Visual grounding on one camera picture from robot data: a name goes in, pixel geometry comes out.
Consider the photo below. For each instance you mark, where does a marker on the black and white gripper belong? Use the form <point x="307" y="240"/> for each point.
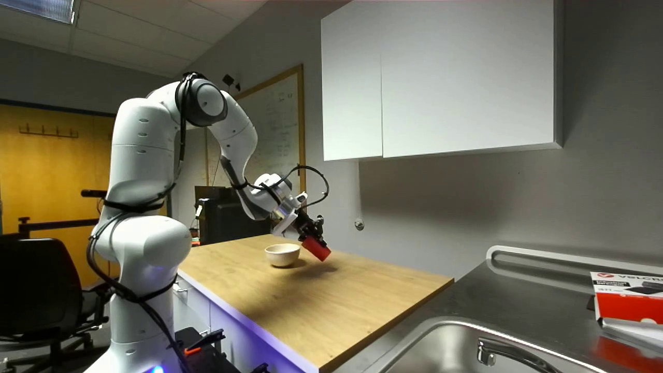
<point x="294" y="223"/>

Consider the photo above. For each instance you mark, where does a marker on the red plastic cup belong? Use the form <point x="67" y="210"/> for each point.
<point x="318" y="249"/>

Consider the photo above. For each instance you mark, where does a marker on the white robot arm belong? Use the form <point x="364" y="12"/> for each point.
<point x="148" y="150"/>

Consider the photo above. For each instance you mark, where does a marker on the white ceramic bowl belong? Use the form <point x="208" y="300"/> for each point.
<point x="283" y="255"/>

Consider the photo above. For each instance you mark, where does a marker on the framed whiteboard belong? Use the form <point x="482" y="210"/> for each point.
<point x="276" y="107"/>

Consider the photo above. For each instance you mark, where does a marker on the stainless steel sink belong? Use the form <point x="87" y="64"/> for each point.
<point x="450" y="346"/>

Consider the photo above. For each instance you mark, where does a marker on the chrome faucet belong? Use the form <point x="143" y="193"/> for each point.
<point x="489" y="350"/>

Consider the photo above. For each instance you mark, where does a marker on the yellow wooden door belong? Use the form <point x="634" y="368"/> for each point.
<point x="47" y="159"/>

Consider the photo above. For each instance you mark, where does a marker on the black office chair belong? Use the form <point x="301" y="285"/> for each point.
<point x="43" y="303"/>

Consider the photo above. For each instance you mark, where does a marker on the red and white box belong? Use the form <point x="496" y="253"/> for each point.
<point x="629" y="303"/>

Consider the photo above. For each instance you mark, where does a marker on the white wall cabinet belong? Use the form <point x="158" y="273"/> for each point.
<point x="424" y="77"/>

